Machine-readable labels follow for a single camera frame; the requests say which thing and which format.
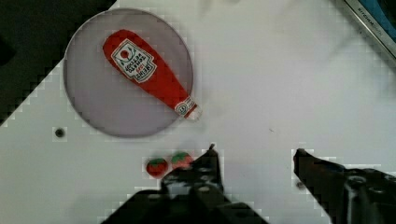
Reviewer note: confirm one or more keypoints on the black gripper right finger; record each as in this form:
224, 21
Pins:
349, 196

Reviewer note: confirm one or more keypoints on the red ketchup bottle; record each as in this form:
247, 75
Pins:
139, 62

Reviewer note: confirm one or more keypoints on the silver black toaster oven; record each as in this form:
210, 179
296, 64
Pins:
378, 17

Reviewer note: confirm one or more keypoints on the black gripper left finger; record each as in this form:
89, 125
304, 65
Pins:
188, 195

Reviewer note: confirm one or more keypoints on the red toy strawberry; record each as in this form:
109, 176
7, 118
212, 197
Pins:
157, 167
181, 159

